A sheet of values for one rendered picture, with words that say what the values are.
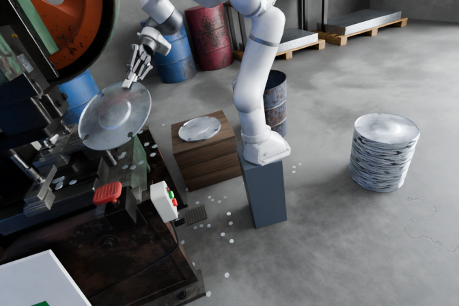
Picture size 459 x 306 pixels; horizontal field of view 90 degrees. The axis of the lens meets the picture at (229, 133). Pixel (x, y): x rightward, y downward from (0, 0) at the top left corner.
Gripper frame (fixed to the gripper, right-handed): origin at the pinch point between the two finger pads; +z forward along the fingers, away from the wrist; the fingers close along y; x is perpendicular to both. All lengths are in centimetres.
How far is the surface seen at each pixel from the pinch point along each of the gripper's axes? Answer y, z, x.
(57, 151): 0.1, 31.0, -16.0
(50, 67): 15.3, 6.9, -18.2
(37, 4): 21.2, -20.7, -38.7
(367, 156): -71, -9, 99
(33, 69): 18.7, 10.6, -18.8
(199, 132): -67, -13, 1
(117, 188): 5.4, 40.3, 18.8
